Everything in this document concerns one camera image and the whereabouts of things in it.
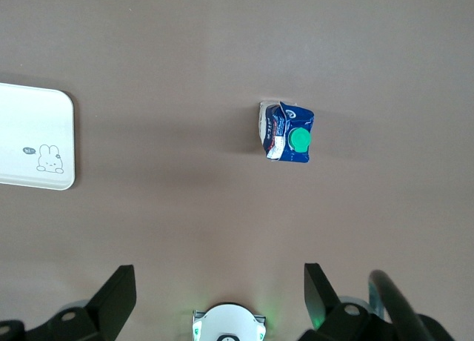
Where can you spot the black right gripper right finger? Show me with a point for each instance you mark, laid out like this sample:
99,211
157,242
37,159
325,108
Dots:
326,315

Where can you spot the cream tray with rabbit print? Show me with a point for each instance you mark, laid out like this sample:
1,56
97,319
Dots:
33,133

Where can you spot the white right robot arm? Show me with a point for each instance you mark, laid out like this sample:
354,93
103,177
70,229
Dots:
229,322

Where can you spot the blue white milk carton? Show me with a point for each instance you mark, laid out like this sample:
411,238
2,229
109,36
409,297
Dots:
285,133

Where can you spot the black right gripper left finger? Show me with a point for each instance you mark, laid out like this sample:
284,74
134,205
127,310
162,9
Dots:
107,307

